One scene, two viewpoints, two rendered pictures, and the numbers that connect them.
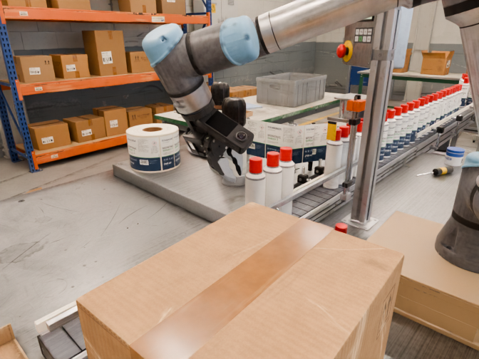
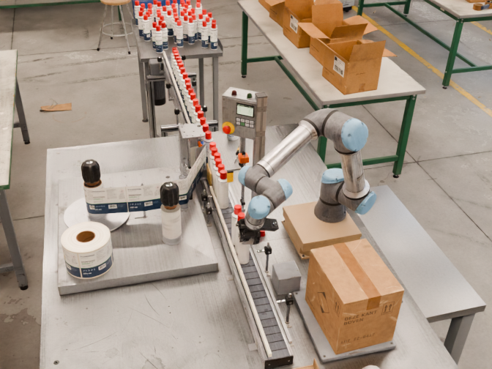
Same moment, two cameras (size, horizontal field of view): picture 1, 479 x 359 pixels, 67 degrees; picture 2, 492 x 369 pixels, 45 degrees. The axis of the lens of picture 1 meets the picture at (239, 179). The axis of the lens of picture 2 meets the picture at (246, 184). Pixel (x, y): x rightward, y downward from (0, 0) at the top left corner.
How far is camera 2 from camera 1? 2.05 m
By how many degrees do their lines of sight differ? 52
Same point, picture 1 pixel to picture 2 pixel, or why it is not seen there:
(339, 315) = (380, 263)
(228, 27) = (286, 189)
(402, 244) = (308, 225)
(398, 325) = not seen: hidden behind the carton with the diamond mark
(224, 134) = (270, 227)
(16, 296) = not seen: outside the picture
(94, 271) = (210, 339)
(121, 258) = (206, 324)
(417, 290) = (332, 241)
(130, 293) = (348, 293)
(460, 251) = (332, 217)
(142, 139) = (101, 250)
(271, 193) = not seen: hidden behind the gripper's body
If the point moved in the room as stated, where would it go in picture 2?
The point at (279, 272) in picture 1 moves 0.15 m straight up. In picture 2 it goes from (358, 264) to (363, 233)
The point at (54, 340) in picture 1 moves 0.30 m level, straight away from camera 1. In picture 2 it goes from (274, 355) to (192, 355)
